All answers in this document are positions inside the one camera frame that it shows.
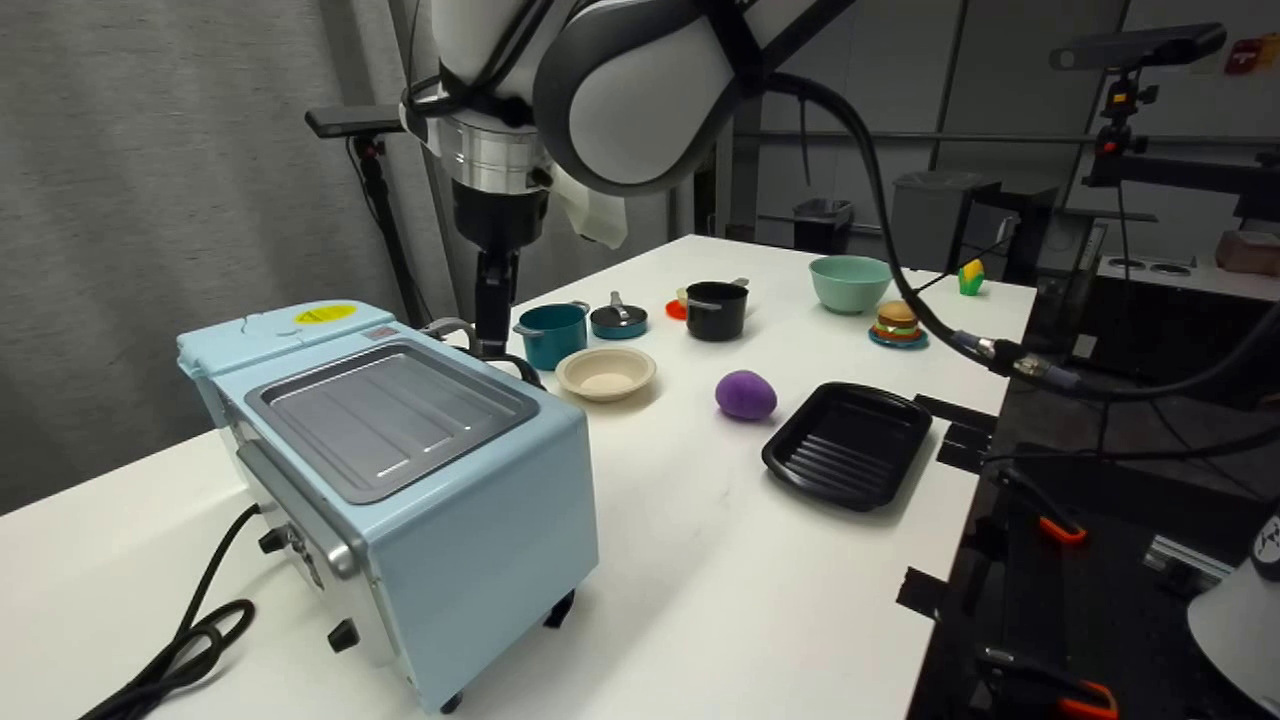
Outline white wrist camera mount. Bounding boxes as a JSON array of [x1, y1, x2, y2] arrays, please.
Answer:
[[542, 163, 633, 252]]

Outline grey conical cover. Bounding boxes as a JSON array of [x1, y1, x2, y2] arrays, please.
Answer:
[[1184, 514, 1280, 720]]

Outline mint green bowl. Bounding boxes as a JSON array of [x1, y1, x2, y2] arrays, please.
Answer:
[[803, 252, 900, 322]]

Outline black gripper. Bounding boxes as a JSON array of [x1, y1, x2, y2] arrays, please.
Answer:
[[448, 176, 552, 361]]

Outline yellow green toy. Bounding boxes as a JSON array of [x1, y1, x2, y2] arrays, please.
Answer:
[[951, 252, 991, 300]]

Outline black camera tripod stand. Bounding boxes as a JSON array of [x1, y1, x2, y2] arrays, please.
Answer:
[[345, 133, 434, 331]]

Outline brown box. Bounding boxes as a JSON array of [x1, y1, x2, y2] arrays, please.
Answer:
[[1212, 229, 1280, 280]]

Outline black grill tray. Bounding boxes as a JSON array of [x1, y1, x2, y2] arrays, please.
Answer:
[[758, 380, 938, 517]]

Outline grey curtain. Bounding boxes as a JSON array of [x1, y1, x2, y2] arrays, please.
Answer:
[[0, 0, 644, 517]]

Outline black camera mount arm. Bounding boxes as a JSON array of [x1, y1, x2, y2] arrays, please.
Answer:
[[1080, 67, 1280, 233]]

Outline beige bowl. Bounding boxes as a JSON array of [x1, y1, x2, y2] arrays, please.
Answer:
[[552, 343, 661, 413]]

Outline black clamp orange handle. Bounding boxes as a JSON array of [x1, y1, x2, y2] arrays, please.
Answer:
[[975, 646, 1126, 720], [986, 463, 1093, 556]]

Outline black oven power cord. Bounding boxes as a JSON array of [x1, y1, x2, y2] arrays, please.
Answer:
[[78, 501, 272, 720]]

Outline toy burger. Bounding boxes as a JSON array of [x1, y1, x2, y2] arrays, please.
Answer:
[[871, 298, 928, 341]]

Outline black pan lid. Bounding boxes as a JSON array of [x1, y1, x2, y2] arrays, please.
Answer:
[[593, 289, 654, 338]]

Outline purple ball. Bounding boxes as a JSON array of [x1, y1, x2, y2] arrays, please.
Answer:
[[713, 368, 782, 430]]

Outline grey cabinet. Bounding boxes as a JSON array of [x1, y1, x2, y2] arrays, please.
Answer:
[[887, 168, 1059, 280]]

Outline teal frying pan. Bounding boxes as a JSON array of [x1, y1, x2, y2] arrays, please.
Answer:
[[590, 307, 654, 343]]

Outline small teal plate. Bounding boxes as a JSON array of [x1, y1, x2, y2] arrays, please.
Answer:
[[863, 324, 934, 355]]

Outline light blue toaster oven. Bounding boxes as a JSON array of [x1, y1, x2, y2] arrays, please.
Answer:
[[174, 298, 603, 718]]

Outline black bin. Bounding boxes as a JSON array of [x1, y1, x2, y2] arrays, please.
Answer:
[[791, 195, 860, 258]]

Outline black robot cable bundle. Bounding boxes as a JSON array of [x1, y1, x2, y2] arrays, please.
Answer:
[[745, 63, 1280, 405]]

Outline black saucepan grey handle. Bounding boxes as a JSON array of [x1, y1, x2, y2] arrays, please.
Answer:
[[686, 277, 758, 343]]

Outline teal toy pot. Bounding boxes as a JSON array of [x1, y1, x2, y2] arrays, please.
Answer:
[[513, 300, 595, 376]]

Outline black stereo camera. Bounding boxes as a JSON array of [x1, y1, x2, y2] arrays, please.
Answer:
[[301, 101, 423, 145], [1047, 22, 1233, 77]]

